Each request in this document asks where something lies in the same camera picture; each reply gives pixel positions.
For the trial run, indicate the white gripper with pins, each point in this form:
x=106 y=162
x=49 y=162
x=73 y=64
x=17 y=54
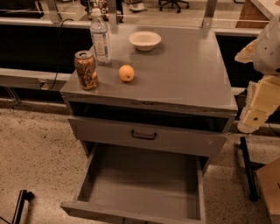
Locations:
x=269 y=55

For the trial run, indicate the orange fruit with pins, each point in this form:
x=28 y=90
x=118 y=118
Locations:
x=126 y=73

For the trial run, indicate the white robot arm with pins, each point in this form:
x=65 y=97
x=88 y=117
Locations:
x=263 y=97

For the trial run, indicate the grey metal drawer cabinet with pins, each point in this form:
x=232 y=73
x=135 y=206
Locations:
x=182 y=83

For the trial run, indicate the open grey bottom drawer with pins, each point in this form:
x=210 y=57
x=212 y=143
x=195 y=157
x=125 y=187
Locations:
x=124 y=185

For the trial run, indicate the wooden desk background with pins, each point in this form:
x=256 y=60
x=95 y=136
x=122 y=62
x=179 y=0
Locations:
x=257 y=13

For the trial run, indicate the brown cardboard box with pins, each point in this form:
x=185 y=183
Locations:
x=269 y=181

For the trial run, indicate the white paper bowl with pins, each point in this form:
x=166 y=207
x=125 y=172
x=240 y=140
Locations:
x=144 y=40

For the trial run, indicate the black office chair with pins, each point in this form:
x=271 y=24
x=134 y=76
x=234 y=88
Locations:
x=163 y=3

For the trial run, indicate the black stand leg right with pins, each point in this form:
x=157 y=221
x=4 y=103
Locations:
x=253 y=195

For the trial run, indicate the black stand leg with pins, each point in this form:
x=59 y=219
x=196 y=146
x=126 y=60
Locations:
x=23 y=196
x=253 y=195

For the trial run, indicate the clear plastic water bottle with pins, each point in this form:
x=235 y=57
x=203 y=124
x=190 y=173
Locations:
x=100 y=37

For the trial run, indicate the brown patterned drink can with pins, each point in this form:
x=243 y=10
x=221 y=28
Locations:
x=84 y=62

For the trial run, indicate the black stand leg left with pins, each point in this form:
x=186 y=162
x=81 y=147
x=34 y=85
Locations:
x=23 y=196

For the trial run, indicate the closed grey drawer with handle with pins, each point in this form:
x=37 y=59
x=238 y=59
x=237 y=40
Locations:
x=151 y=137

